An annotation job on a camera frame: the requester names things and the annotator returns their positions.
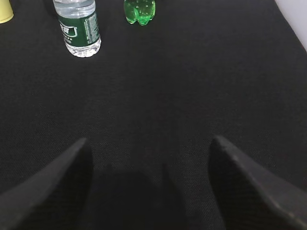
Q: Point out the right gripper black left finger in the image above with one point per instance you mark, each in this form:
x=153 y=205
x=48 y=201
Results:
x=54 y=197

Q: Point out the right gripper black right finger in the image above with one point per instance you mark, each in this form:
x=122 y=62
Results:
x=249 y=196

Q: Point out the clear water bottle green label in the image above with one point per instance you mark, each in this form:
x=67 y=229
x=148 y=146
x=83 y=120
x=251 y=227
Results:
x=79 y=25

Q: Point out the yellow paper cup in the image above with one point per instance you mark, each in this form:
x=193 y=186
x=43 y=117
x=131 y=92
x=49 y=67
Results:
x=6 y=12

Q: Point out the black table cloth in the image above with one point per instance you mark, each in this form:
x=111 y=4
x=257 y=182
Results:
x=150 y=102

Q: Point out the green soda bottle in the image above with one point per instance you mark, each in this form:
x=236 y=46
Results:
x=141 y=11

